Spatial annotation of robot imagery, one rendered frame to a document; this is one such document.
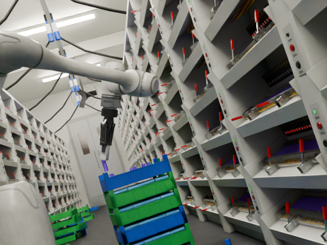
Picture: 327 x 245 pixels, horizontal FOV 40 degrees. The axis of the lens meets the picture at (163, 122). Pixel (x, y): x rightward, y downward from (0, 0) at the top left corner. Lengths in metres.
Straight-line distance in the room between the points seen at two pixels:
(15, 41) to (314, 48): 1.00
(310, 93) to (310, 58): 0.08
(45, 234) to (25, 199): 0.12
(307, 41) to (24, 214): 0.88
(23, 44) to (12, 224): 0.63
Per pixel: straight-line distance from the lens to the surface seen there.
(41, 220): 1.37
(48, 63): 1.74
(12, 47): 1.63
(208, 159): 2.40
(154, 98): 3.82
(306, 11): 1.05
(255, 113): 1.54
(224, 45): 1.77
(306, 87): 1.11
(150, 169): 2.01
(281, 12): 1.14
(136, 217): 2.00
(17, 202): 1.35
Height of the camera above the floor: 0.42
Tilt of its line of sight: 6 degrees up
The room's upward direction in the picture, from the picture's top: 18 degrees counter-clockwise
